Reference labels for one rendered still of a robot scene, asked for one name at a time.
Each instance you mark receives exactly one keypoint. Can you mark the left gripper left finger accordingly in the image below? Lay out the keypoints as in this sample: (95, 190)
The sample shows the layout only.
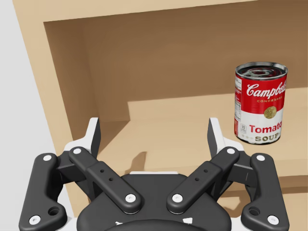
(106, 176)

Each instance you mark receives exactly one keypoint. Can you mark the red and white can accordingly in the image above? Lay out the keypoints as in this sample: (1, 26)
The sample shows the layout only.
(261, 103)

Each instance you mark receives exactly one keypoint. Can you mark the pale wooden shelf unit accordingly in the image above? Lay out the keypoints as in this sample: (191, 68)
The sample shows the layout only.
(168, 60)

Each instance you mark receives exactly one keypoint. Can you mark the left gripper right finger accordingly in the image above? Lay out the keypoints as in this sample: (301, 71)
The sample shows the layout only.
(202, 176)

